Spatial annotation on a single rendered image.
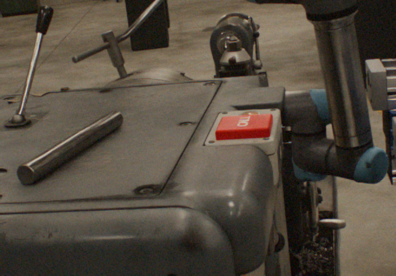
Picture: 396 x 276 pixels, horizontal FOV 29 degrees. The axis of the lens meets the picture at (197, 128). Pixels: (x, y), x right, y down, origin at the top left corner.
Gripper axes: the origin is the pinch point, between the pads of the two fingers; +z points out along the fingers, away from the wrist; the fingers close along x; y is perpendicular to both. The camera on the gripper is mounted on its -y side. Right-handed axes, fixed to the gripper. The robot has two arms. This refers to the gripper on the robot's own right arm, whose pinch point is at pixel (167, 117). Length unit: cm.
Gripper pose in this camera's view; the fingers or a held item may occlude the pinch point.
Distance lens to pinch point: 164.1
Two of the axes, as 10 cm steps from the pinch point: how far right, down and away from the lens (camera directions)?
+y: 1.6, -2.7, 9.5
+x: -1.0, -9.6, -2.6
